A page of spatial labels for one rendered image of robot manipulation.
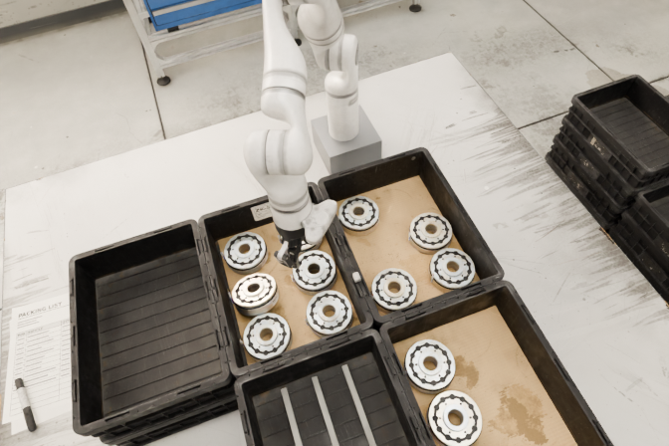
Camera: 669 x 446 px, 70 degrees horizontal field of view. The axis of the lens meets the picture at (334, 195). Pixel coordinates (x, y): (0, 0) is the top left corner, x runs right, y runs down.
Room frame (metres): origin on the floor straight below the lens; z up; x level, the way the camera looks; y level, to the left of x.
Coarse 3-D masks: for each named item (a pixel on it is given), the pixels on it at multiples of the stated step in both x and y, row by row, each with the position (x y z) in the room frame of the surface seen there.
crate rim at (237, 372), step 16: (320, 192) 0.69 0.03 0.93; (224, 208) 0.67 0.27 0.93; (240, 208) 0.67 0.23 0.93; (208, 240) 0.59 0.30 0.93; (336, 240) 0.56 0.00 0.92; (208, 256) 0.54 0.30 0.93; (352, 272) 0.47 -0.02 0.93; (352, 288) 0.43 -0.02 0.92; (224, 320) 0.39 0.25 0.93; (368, 320) 0.36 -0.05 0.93; (224, 336) 0.35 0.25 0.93; (336, 336) 0.33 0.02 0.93; (288, 352) 0.31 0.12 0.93; (240, 368) 0.29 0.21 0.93; (256, 368) 0.28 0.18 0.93
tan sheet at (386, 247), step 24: (384, 192) 0.74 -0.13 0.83; (408, 192) 0.73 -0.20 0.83; (384, 216) 0.67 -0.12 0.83; (408, 216) 0.66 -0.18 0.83; (360, 240) 0.60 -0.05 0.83; (384, 240) 0.60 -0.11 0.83; (408, 240) 0.59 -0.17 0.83; (456, 240) 0.58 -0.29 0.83; (360, 264) 0.54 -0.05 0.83; (384, 264) 0.53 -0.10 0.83; (408, 264) 0.52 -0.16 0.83; (432, 288) 0.46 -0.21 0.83
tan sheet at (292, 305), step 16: (272, 224) 0.68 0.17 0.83; (224, 240) 0.64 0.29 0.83; (272, 240) 0.63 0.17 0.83; (272, 256) 0.58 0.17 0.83; (256, 272) 0.54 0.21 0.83; (272, 272) 0.54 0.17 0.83; (288, 272) 0.53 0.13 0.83; (336, 272) 0.52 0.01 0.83; (288, 288) 0.49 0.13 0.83; (336, 288) 0.48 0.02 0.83; (288, 304) 0.45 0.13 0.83; (304, 304) 0.45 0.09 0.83; (240, 320) 0.43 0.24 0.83; (288, 320) 0.41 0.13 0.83; (304, 320) 0.41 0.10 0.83; (352, 320) 0.40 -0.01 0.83; (304, 336) 0.37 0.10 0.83
